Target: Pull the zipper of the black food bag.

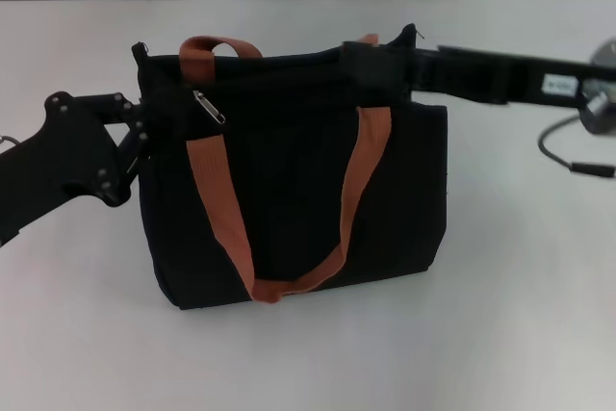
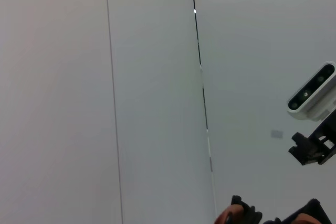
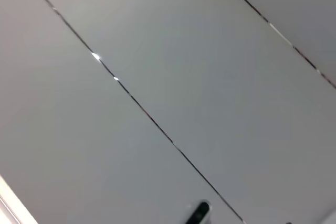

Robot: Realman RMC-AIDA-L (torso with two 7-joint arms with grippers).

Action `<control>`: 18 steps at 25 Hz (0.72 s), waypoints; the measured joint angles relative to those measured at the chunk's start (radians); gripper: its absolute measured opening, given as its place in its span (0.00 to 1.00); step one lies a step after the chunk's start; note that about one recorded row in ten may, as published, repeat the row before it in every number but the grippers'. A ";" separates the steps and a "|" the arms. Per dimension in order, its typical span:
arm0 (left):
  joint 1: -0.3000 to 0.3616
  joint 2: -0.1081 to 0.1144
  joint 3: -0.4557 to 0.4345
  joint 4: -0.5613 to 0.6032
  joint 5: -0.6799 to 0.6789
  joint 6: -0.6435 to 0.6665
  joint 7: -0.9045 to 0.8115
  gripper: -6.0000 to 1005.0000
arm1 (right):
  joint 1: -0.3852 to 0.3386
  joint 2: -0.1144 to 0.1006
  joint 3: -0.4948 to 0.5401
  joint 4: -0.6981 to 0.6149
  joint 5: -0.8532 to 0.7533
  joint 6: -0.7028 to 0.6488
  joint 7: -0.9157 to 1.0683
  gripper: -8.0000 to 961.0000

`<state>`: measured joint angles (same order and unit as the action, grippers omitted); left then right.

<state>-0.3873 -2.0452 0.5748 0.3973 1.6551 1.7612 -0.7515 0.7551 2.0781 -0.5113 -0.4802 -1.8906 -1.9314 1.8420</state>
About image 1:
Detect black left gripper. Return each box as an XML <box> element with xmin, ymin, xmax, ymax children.
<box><xmin>0</xmin><ymin>89</ymin><xmax>189</xmax><ymax>249</ymax></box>

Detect right gripper grey cable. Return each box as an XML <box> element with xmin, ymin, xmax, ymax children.
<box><xmin>537</xmin><ymin>111</ymin><xmax>616</xmax><ymax>179</ymax></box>

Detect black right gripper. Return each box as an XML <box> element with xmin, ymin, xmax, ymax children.
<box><xmin>340</xmin><ymin>41</ymin><xmax>581</xmax><ymax>107</ymax></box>

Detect black food bag orange straps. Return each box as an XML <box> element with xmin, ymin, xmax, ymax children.
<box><xmin>132</xmin><ymin>23</ymin><xmax>451</xmax><ymax>311</ymax></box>

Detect silver zipper pull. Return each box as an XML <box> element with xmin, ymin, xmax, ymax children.
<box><xmin>192</xmin><ymin>89</ymin><xmax>228</xmax><ymax>125</ymax></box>

